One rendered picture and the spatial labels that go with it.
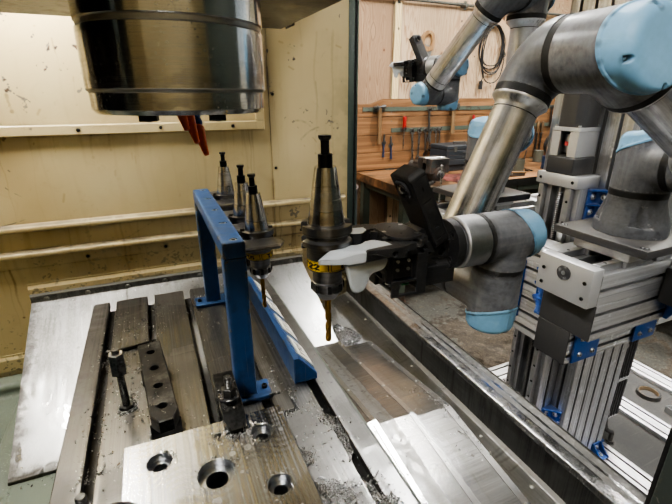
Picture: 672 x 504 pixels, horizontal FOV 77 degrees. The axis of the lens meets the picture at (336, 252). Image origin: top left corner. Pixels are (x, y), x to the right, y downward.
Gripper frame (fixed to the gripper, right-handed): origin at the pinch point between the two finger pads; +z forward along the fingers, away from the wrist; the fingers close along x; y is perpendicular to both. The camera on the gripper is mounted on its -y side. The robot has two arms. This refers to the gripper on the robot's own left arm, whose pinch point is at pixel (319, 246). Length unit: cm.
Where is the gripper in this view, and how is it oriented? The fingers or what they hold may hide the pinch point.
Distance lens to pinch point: 51.8
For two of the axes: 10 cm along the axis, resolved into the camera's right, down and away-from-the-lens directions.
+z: -9.2, 1.3, -3.7
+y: -0.1, 9.4, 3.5
